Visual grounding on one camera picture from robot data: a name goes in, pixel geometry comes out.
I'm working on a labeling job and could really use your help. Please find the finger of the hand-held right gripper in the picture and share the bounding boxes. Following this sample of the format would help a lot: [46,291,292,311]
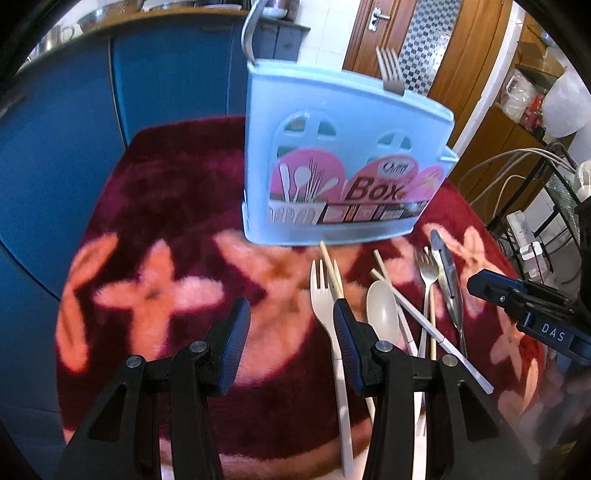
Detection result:
[466,270,536,319]

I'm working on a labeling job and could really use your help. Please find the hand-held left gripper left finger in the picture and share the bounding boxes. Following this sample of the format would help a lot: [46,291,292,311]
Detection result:
[55,298,252,480]

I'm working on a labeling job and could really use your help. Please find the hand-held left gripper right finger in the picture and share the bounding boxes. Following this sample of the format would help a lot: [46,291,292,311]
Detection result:
[332,299,539,480]

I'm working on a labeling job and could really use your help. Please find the white plastic fork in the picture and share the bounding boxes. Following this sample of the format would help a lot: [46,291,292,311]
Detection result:
[309,259,355,478]

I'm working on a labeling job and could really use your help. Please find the white plastic spoon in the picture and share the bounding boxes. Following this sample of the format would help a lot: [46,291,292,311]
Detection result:
[366,280,419,358]

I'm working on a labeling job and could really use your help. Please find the silver metal fork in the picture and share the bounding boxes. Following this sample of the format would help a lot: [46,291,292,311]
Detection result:
[413,247,441,358]

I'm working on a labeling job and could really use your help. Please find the light blue utensil holder box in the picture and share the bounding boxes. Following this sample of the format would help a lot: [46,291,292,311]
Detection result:
[241,59,460,245]

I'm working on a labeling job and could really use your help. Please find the wooden side cabinet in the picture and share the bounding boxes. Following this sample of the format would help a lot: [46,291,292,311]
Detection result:
[450,106,555,204]

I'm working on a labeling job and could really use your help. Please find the red floral blanket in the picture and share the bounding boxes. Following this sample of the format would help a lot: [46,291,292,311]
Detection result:
[55,115,550,480]

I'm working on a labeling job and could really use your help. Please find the clear plastic bag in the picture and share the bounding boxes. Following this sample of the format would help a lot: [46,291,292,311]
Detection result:
[501,69,546,125]

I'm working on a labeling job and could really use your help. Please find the white plastic bag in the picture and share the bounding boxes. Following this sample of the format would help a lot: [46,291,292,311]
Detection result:
[542,69,591,139]

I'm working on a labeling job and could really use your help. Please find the wooden door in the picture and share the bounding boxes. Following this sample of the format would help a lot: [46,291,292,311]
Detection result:
[344,0,513,134]

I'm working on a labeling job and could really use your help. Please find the dark metal fork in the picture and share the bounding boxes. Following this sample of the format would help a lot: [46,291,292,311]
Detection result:
[376,46,406,97]

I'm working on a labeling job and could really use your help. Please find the blue kitchen cabinet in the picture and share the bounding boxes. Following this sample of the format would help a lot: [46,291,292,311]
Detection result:
[0,23,252,416]

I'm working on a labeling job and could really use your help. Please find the dark small drawer unit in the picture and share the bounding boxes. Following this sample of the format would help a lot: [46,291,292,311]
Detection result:
[256,21,310,61]

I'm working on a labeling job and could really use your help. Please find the metal cup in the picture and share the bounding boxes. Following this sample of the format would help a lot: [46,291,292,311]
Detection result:
[46,25,77,47]

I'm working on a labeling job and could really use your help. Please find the metal colander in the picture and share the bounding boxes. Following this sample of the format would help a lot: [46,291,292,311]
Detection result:
[76,0,144,33]

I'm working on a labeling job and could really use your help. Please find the black wire rack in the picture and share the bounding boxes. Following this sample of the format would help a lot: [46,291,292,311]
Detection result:
[489,143,587,278]

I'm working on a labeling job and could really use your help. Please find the grey cables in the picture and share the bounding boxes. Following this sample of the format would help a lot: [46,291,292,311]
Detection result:
[462,148,578,217]

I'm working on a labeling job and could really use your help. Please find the metal door handle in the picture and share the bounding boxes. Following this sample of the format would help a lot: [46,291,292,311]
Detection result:
[369,8,393,32]

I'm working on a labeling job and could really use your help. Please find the curved metal utensil handle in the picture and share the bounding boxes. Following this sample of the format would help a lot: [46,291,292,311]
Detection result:
[242,0,269,64]

